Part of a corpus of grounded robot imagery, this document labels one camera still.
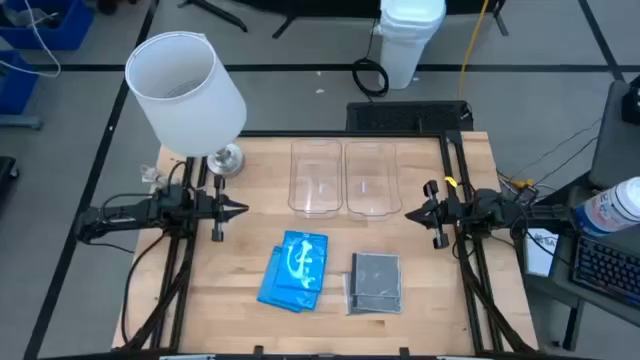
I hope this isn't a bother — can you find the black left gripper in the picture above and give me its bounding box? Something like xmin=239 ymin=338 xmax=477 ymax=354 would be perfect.
xmin=192 ymin=174 xmax=250 ymax=243

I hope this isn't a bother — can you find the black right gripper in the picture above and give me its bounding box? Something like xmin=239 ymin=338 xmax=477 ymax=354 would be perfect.
xmin=404 ymin=179 xmax=464 ymax=250

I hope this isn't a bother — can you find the clear black jewel case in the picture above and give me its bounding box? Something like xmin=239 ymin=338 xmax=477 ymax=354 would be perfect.
xmin=351 ymin=252 xmax=402 ymax=300
xmin=348 ymin=272 xmax=403 ymax=309
xmin=343 ymin=272 xmax=404 ymax=317

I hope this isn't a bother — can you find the stack of blue packets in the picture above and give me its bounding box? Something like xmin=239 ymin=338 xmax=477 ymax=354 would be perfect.
xmin=264 ymin=244 xmax=322 ymax=312

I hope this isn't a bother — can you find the clear plastic bin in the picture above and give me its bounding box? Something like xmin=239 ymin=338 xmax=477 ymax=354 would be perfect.
xmin=287 ymin=138 xmax=345 ymax=220
xmin=343 ymin=140 xmax=403 ymax=222

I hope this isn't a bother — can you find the black perforated metal box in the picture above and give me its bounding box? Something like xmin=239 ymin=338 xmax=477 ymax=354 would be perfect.
xmin=345 ymin=100 xmax=474 ymax=134

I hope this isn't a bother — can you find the white printed paper sign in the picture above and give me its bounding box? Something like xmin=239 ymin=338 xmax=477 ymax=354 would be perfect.
xmin=522 ymin=227 xmax=561 ymax=279

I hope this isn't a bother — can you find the white shade table lamp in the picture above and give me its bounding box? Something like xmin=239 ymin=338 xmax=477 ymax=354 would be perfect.
xmin=124 ymin=31 xmax=248 ymax=179

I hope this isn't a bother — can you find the dark grey computer desk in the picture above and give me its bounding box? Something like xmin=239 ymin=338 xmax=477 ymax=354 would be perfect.
xmin=519 ymin=169 xmax=640 ymax=351

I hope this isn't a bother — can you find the white trash bin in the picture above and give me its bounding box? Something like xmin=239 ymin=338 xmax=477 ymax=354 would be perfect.
xmin=372 ymin=0 xmax=447 ymax=91

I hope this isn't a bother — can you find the white wipes canister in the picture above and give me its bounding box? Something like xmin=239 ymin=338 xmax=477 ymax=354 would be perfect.
xmin=569 ymin=175 xmax=640 ymax=238

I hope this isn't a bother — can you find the black stand leg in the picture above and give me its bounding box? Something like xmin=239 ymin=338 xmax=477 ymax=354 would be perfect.
xmin=177 ymin=0 xmax=249 ymax=34
xmin=272 ymin=13 xmax=301 ymax=40
xmin=492 ymin=0 xmax=510 ymax=37

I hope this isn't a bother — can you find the black backlit keyboard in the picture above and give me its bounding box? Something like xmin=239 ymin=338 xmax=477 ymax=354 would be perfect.
xmin=569 ymin=233 xmax=640 ymax=309

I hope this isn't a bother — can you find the grey flat panel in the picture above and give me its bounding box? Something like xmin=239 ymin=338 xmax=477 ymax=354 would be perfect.
xmin=588 ymin=79 xmax=640 ymax=190

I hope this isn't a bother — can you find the small black device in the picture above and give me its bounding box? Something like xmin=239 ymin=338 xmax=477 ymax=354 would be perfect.
xmin=621 ymin=73 xmax=640 ymax=126

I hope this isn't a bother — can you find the blue storage bin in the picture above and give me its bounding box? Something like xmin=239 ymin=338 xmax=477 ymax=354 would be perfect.
xmin=0 ymin=0 xmax=95 ymax=51
xmin=0 ymin=49 xmax=40 ymax=116

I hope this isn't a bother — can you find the white lamp power cord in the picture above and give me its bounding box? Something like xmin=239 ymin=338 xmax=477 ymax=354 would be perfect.
xmin=139 ymin=162 xmax=174 ymax=190

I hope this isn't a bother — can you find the black aluminium table frame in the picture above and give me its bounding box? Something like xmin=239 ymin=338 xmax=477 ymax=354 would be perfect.
xmin=112 ymin=128 xmax=540 ymax=360

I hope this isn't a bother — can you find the thick black power cable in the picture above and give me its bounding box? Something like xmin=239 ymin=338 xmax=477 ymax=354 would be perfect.
xmin=121 ymin=230 xmax=171 ymax=346

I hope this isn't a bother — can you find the black coiled cable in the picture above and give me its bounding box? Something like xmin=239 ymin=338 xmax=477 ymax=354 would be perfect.
xmin=351 ymin=19 xmax=390 ymax=99

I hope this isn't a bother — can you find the yellow cable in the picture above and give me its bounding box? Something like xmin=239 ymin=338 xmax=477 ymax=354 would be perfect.
xmin=456 ymin=0 xmax=491 ymax=101

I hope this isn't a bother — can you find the thin white cable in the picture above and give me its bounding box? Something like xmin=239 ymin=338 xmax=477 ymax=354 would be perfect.
xmin=0 ymin=0 xmax=62 ymax=79

